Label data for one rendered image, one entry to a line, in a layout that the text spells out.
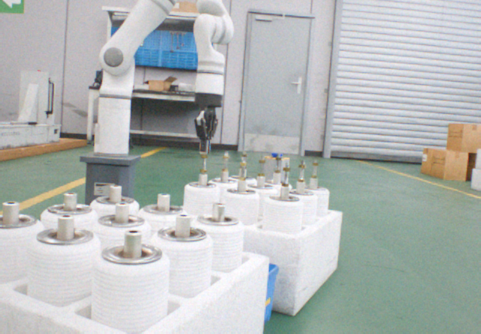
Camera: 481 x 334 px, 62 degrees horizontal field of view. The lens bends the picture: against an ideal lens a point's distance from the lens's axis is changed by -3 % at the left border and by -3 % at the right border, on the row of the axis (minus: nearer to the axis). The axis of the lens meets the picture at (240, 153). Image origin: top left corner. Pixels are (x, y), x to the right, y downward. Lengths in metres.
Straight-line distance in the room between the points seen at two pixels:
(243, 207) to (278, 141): 5.20
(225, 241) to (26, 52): 6.36
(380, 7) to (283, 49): 1.58
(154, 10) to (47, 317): 0.90
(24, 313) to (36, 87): 4.12
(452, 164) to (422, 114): 2.14
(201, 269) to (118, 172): 0.65
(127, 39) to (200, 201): 0.50
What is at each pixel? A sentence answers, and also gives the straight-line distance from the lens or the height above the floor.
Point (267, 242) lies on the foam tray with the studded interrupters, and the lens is 0.97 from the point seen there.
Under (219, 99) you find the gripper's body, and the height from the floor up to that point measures 0.48.
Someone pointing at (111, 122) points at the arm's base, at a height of 0.40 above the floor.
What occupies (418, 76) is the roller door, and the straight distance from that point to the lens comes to 6.77.
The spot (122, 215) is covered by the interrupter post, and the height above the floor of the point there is 0.26.
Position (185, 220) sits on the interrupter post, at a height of 0.28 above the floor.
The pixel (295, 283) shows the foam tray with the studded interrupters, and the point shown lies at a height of 0.08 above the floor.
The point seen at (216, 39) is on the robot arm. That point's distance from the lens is 1.11.
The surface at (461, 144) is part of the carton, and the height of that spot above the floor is 0.38.
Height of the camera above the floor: 0.43
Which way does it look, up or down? 4 degrees down
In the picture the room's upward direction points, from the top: 4 degrees clockwise
